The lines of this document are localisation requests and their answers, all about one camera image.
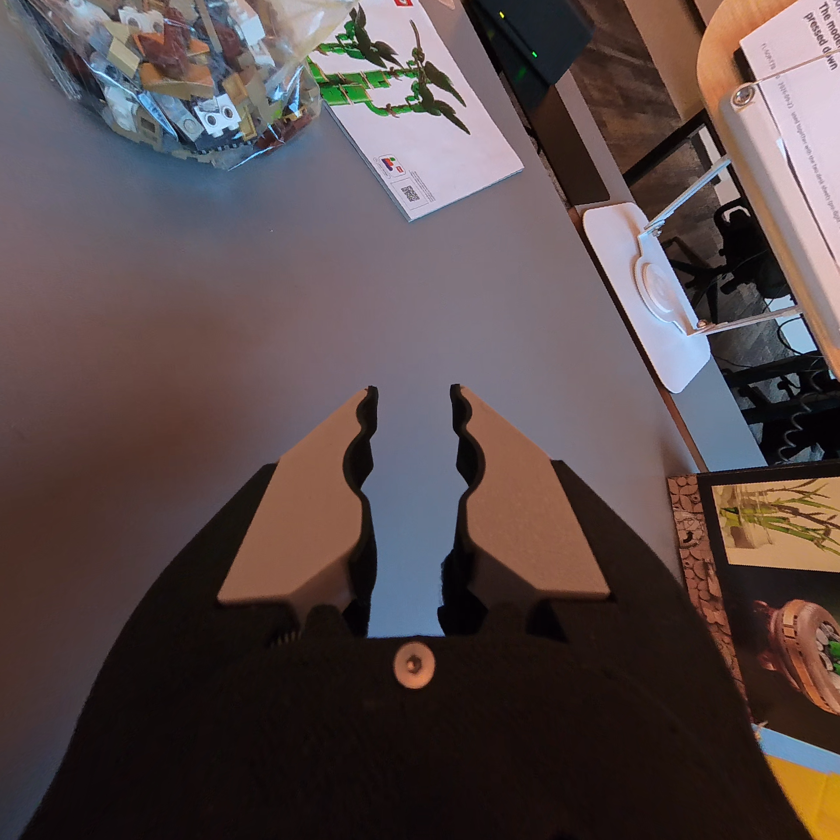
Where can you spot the black toy set box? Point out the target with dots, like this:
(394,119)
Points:
(774,656)

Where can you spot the black office chair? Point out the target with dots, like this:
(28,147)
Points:
(741,249)

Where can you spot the pile of mixed toy bricks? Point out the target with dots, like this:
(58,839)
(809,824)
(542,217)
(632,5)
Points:
(184,85)

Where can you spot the yellow plastic bin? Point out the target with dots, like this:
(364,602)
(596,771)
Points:
(807,800)

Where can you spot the toy instruction booklet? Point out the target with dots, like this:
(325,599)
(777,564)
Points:
(459,151)

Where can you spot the grey desk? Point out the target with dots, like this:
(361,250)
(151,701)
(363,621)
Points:
(262,295)

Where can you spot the wooden board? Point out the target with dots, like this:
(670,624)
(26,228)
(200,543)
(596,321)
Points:
(715,46)

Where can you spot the clear zip bag green seal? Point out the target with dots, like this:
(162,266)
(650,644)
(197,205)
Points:
(289,39)

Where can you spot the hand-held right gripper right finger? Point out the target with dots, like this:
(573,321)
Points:
(531,531)

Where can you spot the white folding stand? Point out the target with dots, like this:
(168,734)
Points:
(676,341)

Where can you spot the black device with green lights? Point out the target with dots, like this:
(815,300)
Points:
(544,33)

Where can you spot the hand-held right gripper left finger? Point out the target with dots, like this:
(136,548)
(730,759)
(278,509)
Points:
(295,531)

